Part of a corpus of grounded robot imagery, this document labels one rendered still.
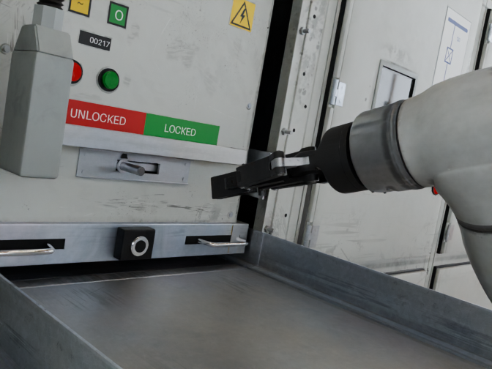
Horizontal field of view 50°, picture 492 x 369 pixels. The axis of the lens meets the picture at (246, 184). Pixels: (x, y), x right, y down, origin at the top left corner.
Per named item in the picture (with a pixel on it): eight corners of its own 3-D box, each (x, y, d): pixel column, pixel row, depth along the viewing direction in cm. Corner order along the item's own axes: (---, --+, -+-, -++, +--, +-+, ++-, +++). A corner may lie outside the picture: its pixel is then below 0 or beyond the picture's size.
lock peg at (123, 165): (146, 179, 80) (151, 154, 80) (134, 178, 78) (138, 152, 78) (124, 172, 84) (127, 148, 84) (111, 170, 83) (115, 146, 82)
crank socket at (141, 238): (154, 260, 86) (158, 230, 85) (121, 262, 81) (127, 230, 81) (143, 255, 88) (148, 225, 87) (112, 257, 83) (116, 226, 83)
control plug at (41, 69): (59, 179, 64) (80, 34, 63) (19, 177, 61) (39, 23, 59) (31, 169, 69) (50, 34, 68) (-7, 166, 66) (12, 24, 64)
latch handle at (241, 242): (252, 246, 100) (253, 241, 100) (209, 247, 93) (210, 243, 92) (233, 239, 104) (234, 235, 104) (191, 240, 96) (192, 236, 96)
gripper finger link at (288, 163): (334, 170, 58) (305, 167, 54) (296, 179, 62) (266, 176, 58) (332, 149, 59) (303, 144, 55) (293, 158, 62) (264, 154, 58)
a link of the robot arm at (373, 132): (443, 190, 55) (392, 198, 59) (432, 105, 56) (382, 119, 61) (401, 185, 49) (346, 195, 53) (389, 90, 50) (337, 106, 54)
